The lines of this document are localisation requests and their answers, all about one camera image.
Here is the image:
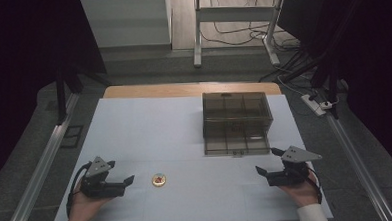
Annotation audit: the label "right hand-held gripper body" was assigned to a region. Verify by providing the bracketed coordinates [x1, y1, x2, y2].
[265, 144, 324, 187]

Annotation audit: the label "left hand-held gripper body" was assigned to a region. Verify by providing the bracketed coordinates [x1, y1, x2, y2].
[78, 155, 127, 201]

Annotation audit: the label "round gold badge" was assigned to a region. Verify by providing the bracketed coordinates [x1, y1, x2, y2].
[151, 172, 167, 188]

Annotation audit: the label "smoky transparent drawer box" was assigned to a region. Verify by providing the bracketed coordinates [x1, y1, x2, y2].
[200, 89, 275, 140]

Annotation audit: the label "person's right hand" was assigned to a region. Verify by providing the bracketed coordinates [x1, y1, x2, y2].
[279, 169, 322, 210]

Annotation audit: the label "person's left hand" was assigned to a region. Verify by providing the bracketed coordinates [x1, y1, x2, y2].
[64, 189, 115, 221]

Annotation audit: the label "white table sheet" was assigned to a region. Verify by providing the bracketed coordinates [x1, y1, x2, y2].
[45, 88, 334, 221]

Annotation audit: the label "white power strip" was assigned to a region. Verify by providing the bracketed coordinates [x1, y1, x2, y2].
[299, 92, 334, 118]

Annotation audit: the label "wooden table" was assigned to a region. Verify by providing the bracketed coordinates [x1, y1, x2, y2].
[102, 78, 282, 104]

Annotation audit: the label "black curtain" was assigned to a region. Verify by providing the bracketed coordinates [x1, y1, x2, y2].
[0, 0, 112, 188]
[275, 0, 392, 188]

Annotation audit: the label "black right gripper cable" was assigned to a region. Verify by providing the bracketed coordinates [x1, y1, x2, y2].
[306, 165, 324, 206]

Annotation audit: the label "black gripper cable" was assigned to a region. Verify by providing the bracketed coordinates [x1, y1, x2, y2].
[63, 162, 94, 218]
[306, 165, 324, 206]

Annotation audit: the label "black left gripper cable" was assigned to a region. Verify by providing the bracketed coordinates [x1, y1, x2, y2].
[63, 162, 94, 218]

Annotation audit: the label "aluminium floor rail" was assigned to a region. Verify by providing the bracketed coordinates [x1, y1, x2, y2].
[326, 109, 392, 221]
[0, 92, 87, 221]

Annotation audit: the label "white floor cable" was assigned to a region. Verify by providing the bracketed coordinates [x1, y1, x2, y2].
[276, 73, 308, 99]

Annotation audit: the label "black floor cables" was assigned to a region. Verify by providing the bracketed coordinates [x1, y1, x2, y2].
[198, 0, 303, 56]

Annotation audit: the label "white desk frame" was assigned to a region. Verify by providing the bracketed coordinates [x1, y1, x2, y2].
[190, 0, 289, 71]

